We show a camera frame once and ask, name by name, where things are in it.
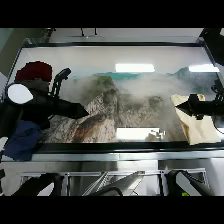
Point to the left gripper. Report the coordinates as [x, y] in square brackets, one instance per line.
[74, 109]

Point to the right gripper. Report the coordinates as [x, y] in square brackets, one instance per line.
[191, 106]

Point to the cream shirt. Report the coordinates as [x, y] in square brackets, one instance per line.
[200, 130]

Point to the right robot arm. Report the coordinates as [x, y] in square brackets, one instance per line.
[213, 108]

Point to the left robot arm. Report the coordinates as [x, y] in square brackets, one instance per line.
[36, 101]

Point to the red garment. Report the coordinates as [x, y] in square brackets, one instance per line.
[33, 71]

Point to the blue garment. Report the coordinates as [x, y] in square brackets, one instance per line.
[21, 140]

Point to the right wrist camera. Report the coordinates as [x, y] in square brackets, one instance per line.
[218, 90]

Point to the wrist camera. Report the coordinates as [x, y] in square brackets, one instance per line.
[218, 90]
[60, 80]

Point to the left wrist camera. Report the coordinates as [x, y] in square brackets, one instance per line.
[60, 80]

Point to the silver frame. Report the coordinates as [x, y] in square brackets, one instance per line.
[100, 163]

